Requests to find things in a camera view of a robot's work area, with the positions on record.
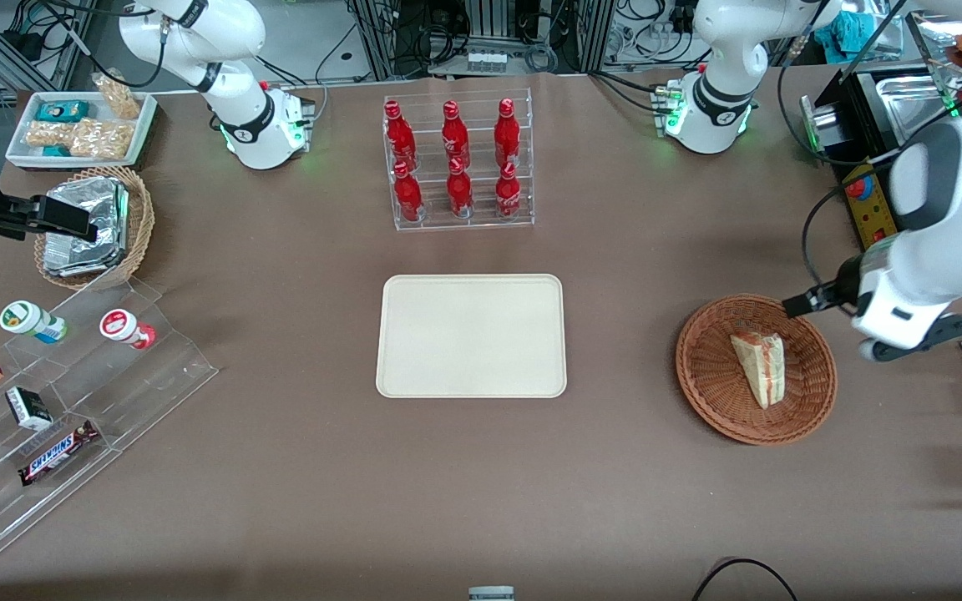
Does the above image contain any triangle sandwich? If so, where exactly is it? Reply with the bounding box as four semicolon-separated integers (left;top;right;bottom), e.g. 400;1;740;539
730;331;786;410

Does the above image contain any white rectangular snack tray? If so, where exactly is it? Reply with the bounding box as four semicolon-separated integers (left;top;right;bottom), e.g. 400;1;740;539
5;90;158;171

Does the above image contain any light tan wicker basket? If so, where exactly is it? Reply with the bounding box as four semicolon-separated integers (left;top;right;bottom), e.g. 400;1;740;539
34;166;155;291

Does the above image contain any brown round wicker basket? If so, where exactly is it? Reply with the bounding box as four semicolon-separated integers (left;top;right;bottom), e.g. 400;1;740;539
676;294;838;446

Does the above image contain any steel warmer tray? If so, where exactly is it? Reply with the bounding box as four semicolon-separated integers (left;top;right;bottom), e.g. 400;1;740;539
876;75;962;149

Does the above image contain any cream rectangular tray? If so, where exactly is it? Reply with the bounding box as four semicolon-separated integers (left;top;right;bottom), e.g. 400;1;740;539
376;274;568;399

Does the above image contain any silver foil wrapped package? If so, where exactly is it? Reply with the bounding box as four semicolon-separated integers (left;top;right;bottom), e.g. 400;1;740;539
43;176;130;278

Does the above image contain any large clear bag of crackers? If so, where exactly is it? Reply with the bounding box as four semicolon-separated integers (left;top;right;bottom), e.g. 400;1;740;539
69;119;136;160

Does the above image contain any green lid yogurt bottle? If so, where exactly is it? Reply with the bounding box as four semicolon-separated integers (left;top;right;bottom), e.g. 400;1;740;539
0;300;68;345

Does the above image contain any teal snack box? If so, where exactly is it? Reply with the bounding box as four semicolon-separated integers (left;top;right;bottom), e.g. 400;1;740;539
36;100;90;124

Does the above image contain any red lid yogurt bottle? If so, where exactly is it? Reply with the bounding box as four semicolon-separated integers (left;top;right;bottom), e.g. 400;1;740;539
99;309;157;351

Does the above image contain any clear bag of nuts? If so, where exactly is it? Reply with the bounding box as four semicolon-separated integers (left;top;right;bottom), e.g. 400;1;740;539
93;72;142;120

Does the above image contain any clear acrylic stepped display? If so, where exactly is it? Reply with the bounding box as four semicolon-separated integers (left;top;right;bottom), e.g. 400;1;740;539
0;277;220;568

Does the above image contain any small black white carton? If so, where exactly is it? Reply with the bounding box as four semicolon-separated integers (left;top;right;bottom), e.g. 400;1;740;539
5;386;53;432

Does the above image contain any snickers chocolate bar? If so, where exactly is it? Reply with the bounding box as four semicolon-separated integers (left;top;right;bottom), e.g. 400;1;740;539
18;420;101;487

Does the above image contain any teal cloth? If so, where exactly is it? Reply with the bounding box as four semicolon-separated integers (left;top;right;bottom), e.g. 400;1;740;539
815;10;884;64

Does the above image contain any red cola bottle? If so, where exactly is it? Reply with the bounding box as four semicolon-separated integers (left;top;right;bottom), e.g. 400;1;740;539
392;161;424;223
494;98;524;168
494;161;523;220
384;99;418;174
442;100;472;170
446;157;475;220

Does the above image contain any clear acrylic bottle rack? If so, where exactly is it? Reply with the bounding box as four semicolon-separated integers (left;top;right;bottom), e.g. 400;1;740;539
382;88;535;233

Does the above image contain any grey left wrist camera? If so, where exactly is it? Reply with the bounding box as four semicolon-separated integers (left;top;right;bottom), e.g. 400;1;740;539
858;313;962;363

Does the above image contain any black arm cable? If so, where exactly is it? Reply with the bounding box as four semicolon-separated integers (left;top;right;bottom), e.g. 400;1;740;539
800;104;962;293

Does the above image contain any black floor cable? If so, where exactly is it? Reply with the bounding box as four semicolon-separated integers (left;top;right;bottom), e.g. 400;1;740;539
692;558;797;601

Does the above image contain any aluminium frame rack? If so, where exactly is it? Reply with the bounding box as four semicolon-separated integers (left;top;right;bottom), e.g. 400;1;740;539
347;0;615;78

